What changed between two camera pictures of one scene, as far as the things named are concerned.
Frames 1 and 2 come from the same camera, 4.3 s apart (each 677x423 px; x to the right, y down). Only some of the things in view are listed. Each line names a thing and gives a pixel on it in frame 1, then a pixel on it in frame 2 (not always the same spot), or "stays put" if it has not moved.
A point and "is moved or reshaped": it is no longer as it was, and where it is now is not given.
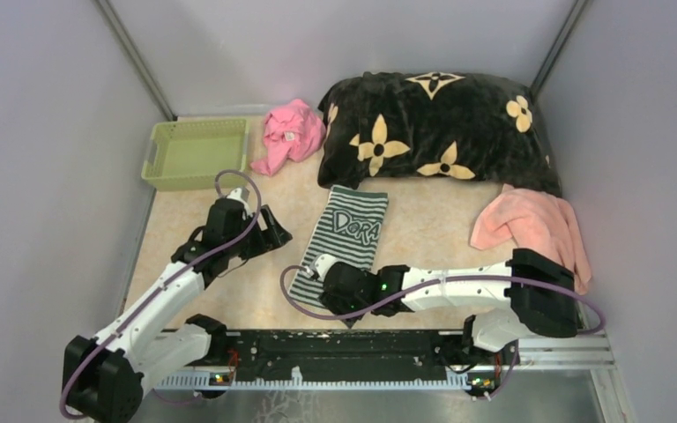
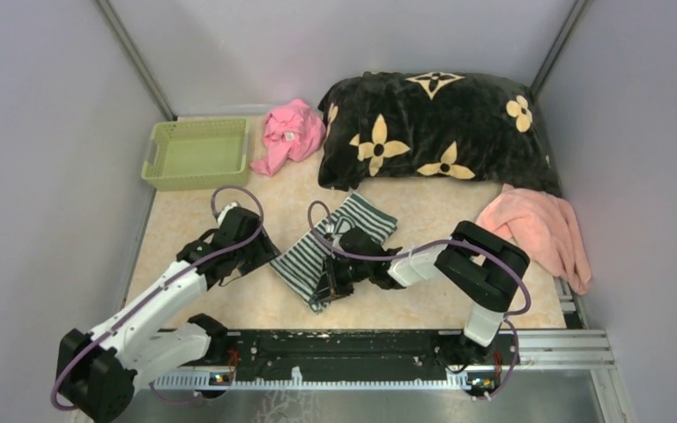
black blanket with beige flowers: x=431 y=124 stays put
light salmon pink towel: x=541 y=224 stays put
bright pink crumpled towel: x=292 y=132 stays put
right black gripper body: x=340 y=306 → x=343 y=272
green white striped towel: x=350 y=231 is moved or reshaped
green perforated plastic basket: x=187 y=155 stays put
